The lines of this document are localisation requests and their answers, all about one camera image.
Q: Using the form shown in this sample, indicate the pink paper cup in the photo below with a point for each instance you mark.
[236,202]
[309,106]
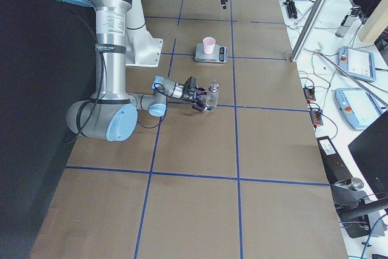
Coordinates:
[208,45]

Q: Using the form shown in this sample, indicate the glass sauce bottle metal spout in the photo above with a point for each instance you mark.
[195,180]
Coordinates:
[212,95]

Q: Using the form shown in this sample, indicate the orange black connector block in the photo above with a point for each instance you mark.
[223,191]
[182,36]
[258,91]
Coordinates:
[309,93]
[316,117]

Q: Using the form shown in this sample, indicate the black box with white label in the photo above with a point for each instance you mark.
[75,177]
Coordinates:
[334,166]

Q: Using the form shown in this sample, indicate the aluminium frame post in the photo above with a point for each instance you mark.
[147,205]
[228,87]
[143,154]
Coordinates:
[307,29]

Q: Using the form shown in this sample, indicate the orange black connector block near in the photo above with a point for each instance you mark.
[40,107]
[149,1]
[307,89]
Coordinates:
[316,117]

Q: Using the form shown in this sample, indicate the black folded tripod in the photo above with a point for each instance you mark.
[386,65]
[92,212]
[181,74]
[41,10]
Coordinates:
[291,9]

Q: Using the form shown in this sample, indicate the orange black connector block far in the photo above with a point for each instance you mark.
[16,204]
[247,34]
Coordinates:
[309,93]

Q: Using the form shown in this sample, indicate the black monitor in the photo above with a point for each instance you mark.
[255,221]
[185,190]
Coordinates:
[369,151]

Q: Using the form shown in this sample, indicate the digital kitchen scale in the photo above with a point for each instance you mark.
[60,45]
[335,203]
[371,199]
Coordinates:
[219,54]

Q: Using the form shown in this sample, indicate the blue teach pendant near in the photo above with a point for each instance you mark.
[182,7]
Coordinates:
[358,107]

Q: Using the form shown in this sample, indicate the blue teach pendant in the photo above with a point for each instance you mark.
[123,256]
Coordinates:
[357,63]
[358,107]

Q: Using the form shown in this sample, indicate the blue teach pendant far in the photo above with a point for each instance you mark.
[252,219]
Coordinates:
[357,63]

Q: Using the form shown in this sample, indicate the grey handheld device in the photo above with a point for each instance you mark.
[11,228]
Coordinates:
[352,15]

